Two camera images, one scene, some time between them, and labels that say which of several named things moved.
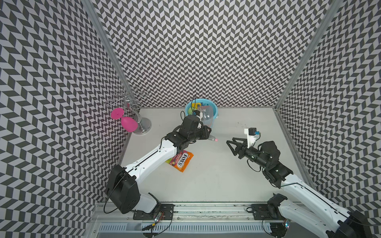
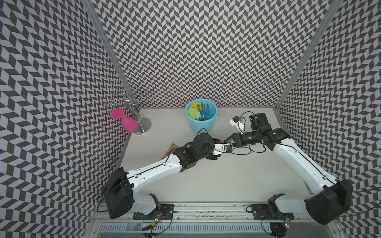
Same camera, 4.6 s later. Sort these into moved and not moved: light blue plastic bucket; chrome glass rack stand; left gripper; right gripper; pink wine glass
Moved: right gripper; left gripper
Not moved: pink wine glass; chrome glass rack stand; light blue plastic bucket
